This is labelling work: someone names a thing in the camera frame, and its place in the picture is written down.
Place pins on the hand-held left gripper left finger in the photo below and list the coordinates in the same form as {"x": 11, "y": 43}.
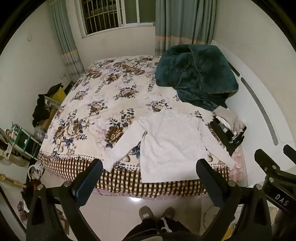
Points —
{"x": 86, "y": 185}

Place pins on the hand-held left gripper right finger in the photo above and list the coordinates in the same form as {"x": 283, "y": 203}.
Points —
{"x": 212, "y": 185}

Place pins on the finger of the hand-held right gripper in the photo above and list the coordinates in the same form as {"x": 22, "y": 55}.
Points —
{"x": 291, "y": 151}
{"x": 267, "y": 160}

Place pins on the white knit sweater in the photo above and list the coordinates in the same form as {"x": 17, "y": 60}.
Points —
{"x": 171, "y": 148}

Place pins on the pile of dark folded clothes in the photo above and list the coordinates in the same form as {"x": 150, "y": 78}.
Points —
{"x": 231, "y": 141}

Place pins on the black clothes heap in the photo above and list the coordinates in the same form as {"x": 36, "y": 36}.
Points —
{"x": 40, "y": 111}

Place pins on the pink checked cloth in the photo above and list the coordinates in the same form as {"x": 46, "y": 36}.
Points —
{"x": 238, "y": 166}

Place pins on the white headboard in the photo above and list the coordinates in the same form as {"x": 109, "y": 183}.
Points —
{"x": 254, "y": 111}

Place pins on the person's right shoe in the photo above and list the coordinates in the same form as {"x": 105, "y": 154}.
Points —
{"x": 168, "y": 212}

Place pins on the person's shoe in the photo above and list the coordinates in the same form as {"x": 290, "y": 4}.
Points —
{"x": 145, "y": 212}
{"x": 168, "y": 212}

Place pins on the beige cloth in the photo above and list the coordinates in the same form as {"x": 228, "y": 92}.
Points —
{"x": 227, "y": 117}

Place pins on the person's left shoe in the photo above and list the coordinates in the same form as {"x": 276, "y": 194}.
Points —
{"x": 145, "y": 212}

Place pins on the person's dark pants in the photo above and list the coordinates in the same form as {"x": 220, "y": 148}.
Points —
{"x": 161, "y": 229}

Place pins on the clear plastic bag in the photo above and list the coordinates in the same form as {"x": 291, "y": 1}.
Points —
{"x": 39, "y": 134}

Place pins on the wooden stick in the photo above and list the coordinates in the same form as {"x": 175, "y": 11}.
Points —
{"x": 13, "y": 183}

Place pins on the green storage rack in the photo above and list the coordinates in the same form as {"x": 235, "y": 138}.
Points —
{"x": 23, "y": 139}

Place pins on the yellow box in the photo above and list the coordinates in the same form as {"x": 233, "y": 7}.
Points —
{"x": 57, "y": 96}

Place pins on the floral bed cover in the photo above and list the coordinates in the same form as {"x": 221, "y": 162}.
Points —
{"x": 115, "y": 92}

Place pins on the dark green plush blanket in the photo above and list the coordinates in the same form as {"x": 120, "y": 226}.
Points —
{"x": 196, "y": 74}

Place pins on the grey-green striped curtain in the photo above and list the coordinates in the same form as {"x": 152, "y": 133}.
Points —
{"x": 185, "y": 23}
{"x": 67, "y": 46}

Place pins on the barred window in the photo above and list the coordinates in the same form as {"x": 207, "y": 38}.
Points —
{"x": 104, "y": 16}

